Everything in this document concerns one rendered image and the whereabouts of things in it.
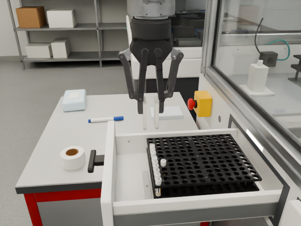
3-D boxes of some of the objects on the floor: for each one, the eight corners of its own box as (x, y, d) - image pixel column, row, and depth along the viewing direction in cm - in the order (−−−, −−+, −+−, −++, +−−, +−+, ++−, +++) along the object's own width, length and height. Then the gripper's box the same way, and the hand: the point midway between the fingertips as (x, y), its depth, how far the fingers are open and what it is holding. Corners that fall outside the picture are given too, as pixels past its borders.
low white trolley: (58, 329, 106) (14, 186, 71) (80, 210, 161) (61, 96, 126) (199, 313, 111) (221, 172, 76) (173, 202, 166) (179, 91, 131)
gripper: (109, 19, 45) (117, 136, 56) (195, 19, 46) (186, 133, 57) (111, 14, 52) (117, 119, 62) (186, 14, 53) (179, 117, 64)
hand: (150, 113), depth 58 cm, fingers closed
